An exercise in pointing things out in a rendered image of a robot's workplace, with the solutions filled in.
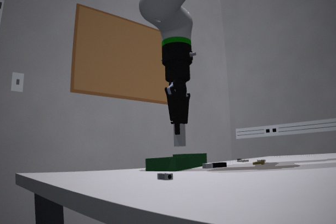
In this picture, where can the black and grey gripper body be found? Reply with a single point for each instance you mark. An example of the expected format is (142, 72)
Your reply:
(177, 72)

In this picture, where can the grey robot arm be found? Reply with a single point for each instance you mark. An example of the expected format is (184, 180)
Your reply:
(175, 24)

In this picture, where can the green three-compartment bin rack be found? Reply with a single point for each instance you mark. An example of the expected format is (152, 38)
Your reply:
(188, 161)

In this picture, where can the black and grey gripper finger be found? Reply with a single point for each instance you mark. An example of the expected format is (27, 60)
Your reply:
(185, 107)
(175, 112)

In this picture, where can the brass bolt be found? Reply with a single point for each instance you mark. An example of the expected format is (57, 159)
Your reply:
(262, 162)

